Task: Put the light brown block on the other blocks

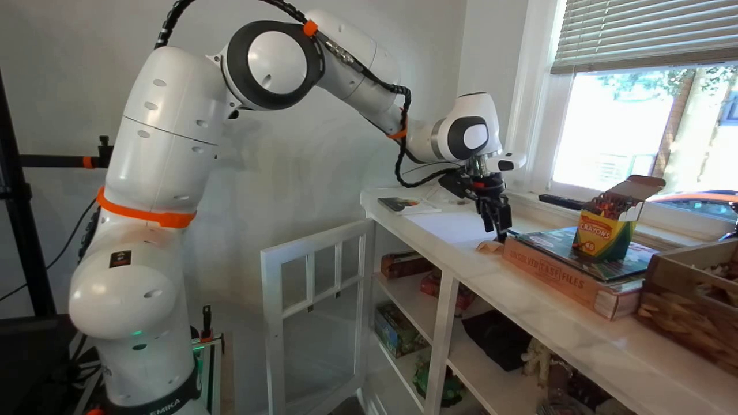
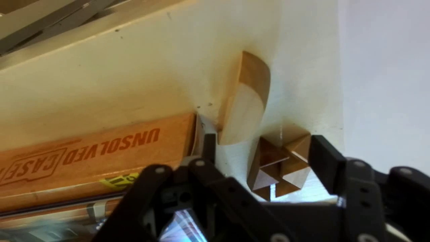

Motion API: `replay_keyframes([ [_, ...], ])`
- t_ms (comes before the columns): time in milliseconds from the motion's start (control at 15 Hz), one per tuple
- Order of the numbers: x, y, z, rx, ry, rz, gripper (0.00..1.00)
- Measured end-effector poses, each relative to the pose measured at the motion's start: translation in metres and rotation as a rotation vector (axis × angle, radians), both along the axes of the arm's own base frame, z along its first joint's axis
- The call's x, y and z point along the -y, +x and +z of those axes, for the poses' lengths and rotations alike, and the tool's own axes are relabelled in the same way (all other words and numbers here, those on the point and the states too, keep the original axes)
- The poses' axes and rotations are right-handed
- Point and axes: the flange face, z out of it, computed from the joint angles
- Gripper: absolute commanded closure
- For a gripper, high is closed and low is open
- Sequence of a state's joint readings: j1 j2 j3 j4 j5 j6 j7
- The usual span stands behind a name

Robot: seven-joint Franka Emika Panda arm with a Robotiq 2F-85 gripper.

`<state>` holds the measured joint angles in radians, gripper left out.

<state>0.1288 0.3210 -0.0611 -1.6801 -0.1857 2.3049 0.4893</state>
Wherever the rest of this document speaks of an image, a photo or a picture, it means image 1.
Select black remote control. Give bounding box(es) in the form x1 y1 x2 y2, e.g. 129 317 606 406
538 191 590 212

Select orange board game box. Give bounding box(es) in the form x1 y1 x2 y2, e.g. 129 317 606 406
498 228 654 323

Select green shelf item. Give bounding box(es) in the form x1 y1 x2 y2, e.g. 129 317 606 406
413 353 468 409

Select black bag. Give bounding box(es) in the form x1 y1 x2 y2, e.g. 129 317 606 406
462 307 535 372

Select white glass-pane cabinet door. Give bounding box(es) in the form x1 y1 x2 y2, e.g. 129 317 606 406
258 217 377 415

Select brown shelf box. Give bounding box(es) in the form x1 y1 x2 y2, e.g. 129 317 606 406
378 251 436 280

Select white paper sheet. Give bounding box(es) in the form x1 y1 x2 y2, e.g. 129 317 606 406
398 205 493 249

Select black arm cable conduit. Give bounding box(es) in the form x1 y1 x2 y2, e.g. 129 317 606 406
152 0 463 191

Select green shelf box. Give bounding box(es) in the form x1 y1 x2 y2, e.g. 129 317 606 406
374 299 430 356

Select black camera stand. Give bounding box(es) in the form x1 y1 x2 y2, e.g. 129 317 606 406
0 71 118 319

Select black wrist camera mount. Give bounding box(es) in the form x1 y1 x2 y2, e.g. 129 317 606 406
439 167 473 198

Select white framed window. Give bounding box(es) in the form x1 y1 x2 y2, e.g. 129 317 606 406
550 60 738 194

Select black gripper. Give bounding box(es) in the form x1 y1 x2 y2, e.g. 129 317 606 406
462 171 515 243

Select white counter shelf unit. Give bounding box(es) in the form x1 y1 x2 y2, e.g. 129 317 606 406
357 181 738 415

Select white window blinds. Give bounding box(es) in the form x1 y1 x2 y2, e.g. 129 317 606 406
552 0 738 76

